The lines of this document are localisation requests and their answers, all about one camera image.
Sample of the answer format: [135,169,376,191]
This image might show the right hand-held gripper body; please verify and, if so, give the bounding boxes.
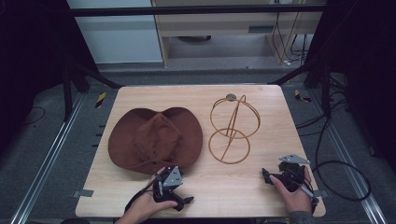
[277,153,312,193]

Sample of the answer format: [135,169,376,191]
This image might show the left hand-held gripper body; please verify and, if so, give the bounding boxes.
[152,165,185,205]

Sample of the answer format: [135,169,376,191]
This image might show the brown felt cowboy hat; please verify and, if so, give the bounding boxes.
[107,106,204,175]

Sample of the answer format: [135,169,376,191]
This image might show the person's right hand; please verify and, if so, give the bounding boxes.
[268,167,314,215]

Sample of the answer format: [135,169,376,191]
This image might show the person's left hand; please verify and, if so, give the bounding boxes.
[115,166,178,224]

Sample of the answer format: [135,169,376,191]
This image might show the person's grey right sleeve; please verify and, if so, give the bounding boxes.
[288,210,318,224]

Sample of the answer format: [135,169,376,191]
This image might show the yellow black striped tape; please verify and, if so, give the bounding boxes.
[293,89,313,104]
[94,91,107,109]

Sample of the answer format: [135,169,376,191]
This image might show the grey tape strip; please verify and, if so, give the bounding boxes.
[71,189,94,199]

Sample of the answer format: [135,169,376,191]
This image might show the black metal stand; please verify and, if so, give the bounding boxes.
[61,57,123,123]
[268,59,332,119]

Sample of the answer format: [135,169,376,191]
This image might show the black curtain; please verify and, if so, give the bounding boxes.
[304,0,396,174]
[0,0,100,158]

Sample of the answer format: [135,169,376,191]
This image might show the white cabinet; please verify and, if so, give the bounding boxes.
[65,0,164,65]

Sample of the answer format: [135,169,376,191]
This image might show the light wooden desk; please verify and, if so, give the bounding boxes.
[150,0,327,68]

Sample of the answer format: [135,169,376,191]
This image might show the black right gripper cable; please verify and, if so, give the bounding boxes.
[299,182,320,214]

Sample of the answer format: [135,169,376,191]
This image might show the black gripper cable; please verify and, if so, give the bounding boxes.
[299,182,320,214]
[123,178,157,213]

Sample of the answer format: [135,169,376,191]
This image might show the thick black looped floor cable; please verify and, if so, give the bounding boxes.
[312,116,373,203]

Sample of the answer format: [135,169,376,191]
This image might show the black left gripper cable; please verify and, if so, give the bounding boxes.
[123,178,157,213]

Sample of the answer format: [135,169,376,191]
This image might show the gold wire hat stand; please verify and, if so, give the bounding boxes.
[207,92,262,165]

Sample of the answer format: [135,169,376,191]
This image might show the black floor cables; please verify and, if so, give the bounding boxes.
[294,74,348,138]

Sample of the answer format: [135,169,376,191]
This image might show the aluminium floor rail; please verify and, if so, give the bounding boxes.
[8,92,86,224]
[307,89,389,224]

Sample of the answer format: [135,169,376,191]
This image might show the bundle of hanging desk cables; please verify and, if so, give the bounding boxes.
[271,11,310,67]

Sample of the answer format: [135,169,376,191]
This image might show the thin black floor cable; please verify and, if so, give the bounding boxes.
[21,105,47,126]

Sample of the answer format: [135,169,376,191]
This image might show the black horizontal frame bar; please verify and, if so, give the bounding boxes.
[69,4,329,18]

